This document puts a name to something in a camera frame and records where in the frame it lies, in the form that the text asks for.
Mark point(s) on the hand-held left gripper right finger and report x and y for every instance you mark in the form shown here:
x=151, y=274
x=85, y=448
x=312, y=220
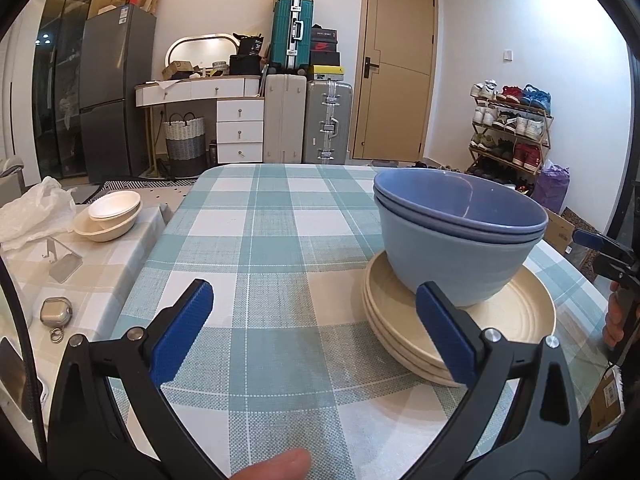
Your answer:
x=445, y=335

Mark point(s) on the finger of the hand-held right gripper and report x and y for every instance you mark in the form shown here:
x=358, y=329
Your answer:
x=620, y=272
x=587, y=238

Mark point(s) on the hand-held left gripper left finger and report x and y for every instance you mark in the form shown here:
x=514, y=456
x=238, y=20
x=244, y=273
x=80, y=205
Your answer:
x=182, y=332

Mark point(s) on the blue bowl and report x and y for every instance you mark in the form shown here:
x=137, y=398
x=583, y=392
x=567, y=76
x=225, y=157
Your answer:
x=475, y=237
x=440, y=270
x=450, y=195

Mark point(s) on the person's right hand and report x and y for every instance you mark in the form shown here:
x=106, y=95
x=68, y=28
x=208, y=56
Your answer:
x=614, y=320

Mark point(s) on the person's left hand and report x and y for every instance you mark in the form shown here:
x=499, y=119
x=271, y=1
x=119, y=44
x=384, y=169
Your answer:
x=280, y=465

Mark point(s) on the large cat print cardboard box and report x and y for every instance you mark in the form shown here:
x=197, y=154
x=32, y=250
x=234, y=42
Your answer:
x=560, y=232

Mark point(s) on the purple bag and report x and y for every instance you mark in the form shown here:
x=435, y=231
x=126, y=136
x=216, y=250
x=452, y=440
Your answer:
x=550, y=187

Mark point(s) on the flat labelled cardboard box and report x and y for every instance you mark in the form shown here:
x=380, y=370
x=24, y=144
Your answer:
x=607, y=405

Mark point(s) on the beige checkered cloth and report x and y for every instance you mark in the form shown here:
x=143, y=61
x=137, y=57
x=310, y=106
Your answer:
x=125, y=255

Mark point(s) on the metal shoe rack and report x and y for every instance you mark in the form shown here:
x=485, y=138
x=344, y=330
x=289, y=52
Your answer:
x=547, y=130

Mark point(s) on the large paper bowl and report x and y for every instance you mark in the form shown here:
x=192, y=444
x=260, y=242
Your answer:
x=105, y=231

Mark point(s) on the grey earbuds case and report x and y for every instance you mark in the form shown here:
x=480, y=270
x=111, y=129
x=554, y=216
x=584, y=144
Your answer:
x=56, y=312

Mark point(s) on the teal plaid tablecloth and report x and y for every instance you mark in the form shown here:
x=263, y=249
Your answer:
x=300, y=270

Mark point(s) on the group of racked sneakers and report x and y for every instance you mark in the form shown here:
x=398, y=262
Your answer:
x=510, y=127

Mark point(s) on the metal phone stand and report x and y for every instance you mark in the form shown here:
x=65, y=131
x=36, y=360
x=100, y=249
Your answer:
x=62, y=265

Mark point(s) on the small paper bowl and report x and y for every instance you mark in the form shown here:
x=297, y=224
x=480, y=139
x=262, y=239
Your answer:
x=115, y=204

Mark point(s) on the cream patterned rug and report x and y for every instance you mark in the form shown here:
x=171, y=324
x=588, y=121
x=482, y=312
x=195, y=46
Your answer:
x=145, y=187

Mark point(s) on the black smartphone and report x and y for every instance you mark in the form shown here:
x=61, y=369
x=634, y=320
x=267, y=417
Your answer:
x=11, y=375

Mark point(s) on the woven laundry basket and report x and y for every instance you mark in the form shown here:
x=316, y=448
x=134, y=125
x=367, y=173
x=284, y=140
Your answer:
x=185, y=145

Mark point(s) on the white plastic bag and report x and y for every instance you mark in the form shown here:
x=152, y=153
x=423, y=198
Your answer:
x=35, y=210

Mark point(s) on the white drawer unit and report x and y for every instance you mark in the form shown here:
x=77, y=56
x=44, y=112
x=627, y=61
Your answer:
x=240, y=132

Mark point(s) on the beige suitcase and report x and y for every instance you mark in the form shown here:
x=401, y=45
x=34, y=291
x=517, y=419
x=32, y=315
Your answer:
x=285, y=120

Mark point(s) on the silver suitcase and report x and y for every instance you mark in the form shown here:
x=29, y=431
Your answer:
x=327, y=125

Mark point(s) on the white vanity desk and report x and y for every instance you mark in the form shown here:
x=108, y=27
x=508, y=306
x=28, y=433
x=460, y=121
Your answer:
x=200, y=89

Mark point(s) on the grey refrigerator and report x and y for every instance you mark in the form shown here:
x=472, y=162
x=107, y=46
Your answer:
x=115, y=85

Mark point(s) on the tan wooden door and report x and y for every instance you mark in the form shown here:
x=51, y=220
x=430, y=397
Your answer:
x=395, y=65

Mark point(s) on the small open cardboard box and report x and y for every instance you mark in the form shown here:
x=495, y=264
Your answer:
x=176, y=70

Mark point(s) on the black bag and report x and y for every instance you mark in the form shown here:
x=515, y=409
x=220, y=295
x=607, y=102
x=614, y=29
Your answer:
x=247, y=62

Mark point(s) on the dark glass cabinet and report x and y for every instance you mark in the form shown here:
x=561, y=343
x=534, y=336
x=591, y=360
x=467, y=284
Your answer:
x=55, y=85

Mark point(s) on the oval lit mirror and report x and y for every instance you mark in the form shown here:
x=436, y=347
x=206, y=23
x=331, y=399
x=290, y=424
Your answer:
x=200, y=52

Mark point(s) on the yellow black shoe box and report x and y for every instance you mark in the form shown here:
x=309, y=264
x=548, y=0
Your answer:
x=326, y=73

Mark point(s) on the plain black shoe box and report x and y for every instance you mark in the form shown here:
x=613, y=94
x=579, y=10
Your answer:
x=325, y=59

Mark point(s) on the red print shoe box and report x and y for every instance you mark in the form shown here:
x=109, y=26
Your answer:
x=325, y=47

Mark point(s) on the teal suitcase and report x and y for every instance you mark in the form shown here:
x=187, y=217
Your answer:
x=291, y=35

